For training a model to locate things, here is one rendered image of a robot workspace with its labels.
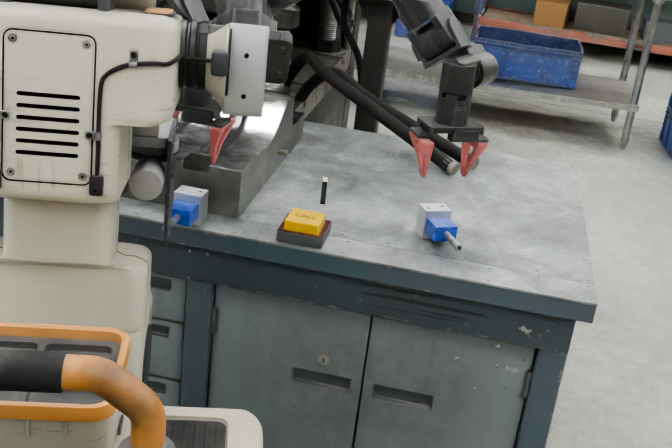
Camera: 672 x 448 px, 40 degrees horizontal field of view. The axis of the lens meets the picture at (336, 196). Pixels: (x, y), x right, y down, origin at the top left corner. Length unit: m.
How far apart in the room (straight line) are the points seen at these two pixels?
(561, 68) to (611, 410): 2.83
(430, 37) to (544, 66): 3.76
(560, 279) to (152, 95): 0.81
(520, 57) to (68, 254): 4.28
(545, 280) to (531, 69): 3.77
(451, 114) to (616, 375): 1.61
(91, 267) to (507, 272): 0.71
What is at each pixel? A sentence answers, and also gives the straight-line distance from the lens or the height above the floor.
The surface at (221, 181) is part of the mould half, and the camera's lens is 1.61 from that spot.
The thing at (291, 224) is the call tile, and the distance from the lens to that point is 1.55.
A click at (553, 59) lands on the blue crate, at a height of 0.41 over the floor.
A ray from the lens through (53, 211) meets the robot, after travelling 1.18.
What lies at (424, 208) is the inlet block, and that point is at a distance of 1.62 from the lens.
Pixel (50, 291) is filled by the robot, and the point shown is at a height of 0.87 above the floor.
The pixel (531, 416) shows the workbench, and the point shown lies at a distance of 1.70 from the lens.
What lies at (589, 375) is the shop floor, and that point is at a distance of 2.96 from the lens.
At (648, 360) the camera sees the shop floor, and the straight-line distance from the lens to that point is 3.14.
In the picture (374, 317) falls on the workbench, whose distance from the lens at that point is 1.64.
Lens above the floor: 1.46
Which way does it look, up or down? 22 degrees down
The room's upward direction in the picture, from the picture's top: 7 degrees clockwise
